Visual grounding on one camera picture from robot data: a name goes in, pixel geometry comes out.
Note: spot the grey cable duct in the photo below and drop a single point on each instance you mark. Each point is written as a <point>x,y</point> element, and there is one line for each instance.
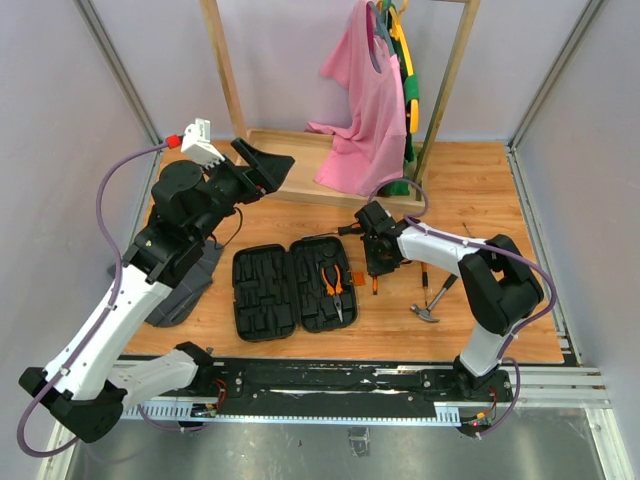
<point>193,412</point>

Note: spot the right aluminium frame post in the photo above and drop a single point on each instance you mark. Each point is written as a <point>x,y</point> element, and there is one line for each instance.
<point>581,27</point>

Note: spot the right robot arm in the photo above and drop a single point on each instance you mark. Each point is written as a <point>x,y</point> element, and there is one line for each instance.
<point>500,286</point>

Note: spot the claw hammer black grip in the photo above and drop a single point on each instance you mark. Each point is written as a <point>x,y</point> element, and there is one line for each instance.
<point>426,313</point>

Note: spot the green yellow hangers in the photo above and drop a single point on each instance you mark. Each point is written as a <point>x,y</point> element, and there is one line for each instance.
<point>391,22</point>

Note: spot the wooden clothes rack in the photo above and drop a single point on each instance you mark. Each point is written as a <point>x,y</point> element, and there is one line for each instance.
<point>310,149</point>

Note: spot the black plastic tool case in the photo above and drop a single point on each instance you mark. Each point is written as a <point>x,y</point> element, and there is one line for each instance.
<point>278,289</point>

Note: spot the small orange black screwdriver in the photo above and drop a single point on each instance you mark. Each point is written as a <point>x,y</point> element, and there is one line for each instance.
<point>468,231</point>

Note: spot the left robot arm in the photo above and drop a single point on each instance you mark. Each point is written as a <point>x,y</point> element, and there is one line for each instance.
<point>81,387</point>

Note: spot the orange black pliers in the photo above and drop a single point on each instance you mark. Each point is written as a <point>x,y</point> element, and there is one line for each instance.
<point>334,288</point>

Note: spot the left aluminium frame post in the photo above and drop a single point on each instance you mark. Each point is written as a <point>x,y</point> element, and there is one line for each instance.
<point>90,15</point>

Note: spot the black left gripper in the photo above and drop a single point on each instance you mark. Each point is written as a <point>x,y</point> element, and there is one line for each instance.
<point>265,173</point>

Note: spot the dark grey folded cloth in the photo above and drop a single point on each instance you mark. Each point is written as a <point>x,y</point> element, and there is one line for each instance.
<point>183,298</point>

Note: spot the pink t-shirt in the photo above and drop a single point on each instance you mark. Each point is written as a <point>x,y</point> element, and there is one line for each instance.
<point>371,149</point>

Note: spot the aluminium frame post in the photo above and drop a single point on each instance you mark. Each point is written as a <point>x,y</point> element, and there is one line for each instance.
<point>90,15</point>
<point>581,27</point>

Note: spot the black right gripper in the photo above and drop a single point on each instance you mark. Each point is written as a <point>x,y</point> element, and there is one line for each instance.
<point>374,267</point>

